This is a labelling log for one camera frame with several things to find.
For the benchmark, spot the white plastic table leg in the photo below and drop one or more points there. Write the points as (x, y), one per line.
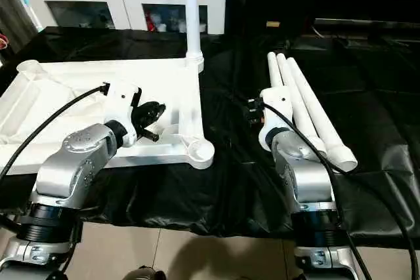
(295, 96)
(193, 11)
(273, 70)
(321, 122)

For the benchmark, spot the white plastic table top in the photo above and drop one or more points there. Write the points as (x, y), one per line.
(79, 90)

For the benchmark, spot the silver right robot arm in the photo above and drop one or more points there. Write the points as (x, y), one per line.
(303, 175)

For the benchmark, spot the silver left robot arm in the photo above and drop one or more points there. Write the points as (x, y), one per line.
(72, 162)

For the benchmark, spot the black work mat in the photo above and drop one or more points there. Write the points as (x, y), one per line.
(223, 188)

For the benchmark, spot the small tan block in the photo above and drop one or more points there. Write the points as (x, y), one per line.
(273, 24)

